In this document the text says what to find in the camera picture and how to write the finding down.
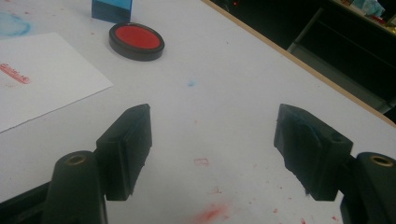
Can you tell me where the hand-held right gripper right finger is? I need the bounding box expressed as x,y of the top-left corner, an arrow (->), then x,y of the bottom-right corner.
273,103 -> 355,202

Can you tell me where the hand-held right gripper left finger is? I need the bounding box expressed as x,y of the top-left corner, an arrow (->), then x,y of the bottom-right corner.
95,103 -> 153,202

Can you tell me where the blue stamp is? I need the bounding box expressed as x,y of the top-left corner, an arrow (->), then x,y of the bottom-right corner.
91,0 -> 134,24

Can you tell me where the white metal-framed desk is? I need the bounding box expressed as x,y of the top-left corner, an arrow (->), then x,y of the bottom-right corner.
286,0 -> 396,115

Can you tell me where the white paper sheet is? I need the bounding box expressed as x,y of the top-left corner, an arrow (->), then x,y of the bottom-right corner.
0,32 -> 114,134

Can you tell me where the red round button block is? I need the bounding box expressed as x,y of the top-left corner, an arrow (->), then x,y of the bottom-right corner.
108,21 -> 165,63

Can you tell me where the teal crumpled object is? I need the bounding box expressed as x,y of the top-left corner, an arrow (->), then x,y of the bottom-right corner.
350,0 -> 387,18

